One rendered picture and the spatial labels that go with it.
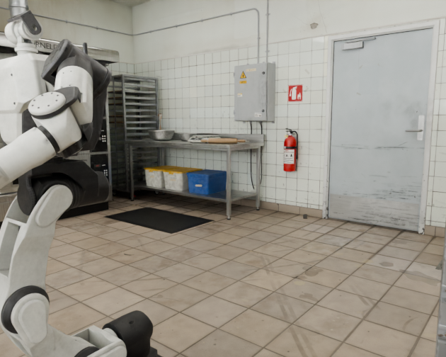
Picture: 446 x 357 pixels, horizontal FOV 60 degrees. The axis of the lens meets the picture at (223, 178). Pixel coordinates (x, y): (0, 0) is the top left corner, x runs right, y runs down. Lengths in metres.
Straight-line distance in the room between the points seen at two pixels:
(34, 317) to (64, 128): 0.66
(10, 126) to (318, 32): 3.97
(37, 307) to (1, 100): 0.62
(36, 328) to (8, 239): 0.29
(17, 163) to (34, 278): 0.58
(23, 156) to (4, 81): 0.46
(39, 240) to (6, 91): 0.45
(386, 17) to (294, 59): 1.08
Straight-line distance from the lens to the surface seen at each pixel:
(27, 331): 1.36
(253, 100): 4.90
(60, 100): 0.90
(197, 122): 5.76
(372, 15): 4.61
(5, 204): 4.67
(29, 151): 0.87
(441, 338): 1.01
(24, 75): 1.23
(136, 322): 1.70
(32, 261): 1.35
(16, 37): 1.38
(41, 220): 1.29
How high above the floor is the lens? 1.14
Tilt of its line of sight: 8 degrees down
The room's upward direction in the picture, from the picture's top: straight up
